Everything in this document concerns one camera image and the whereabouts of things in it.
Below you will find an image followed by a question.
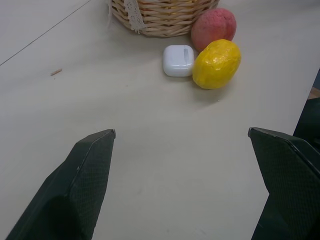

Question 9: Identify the wicker basket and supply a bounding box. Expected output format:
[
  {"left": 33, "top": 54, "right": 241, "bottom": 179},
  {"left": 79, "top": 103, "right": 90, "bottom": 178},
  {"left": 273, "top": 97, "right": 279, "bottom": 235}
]
[{"left": 111, "top": 0, "right": 221, "bottom": 38}]

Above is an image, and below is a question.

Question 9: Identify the pink peach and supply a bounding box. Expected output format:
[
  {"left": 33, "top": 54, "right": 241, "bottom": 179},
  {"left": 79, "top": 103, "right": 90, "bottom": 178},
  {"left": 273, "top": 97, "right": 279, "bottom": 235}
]
[{"left": 191, "top": 7, "right": 237, "bottom": 53}]

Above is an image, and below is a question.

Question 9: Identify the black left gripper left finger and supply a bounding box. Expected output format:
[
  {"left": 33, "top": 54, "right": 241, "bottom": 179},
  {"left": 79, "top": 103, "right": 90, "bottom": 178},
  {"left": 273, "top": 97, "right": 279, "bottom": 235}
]
[{"left": 5, "top": 128, "right": 117, "bottom": 240}]

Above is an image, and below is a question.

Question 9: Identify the white earbuds case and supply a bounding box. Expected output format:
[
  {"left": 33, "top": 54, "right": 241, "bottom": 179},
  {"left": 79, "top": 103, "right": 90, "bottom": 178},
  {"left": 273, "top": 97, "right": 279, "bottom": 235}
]
[{"left": 163, "top": 44, "right": 195, "bottom": 78}]

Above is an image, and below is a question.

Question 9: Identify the yellow lemon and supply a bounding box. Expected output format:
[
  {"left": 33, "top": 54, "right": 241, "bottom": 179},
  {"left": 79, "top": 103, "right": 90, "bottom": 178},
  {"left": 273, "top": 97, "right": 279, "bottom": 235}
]
[{"left": 192, "top": 39, "right": 242, "bottom": 90}]

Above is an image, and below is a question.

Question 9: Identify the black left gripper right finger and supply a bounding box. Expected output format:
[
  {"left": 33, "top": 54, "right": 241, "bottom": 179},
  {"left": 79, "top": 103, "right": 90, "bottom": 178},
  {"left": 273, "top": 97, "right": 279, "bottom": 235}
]
[{"left": 247, "top": 127, "right": 320, "bottom": 240}]

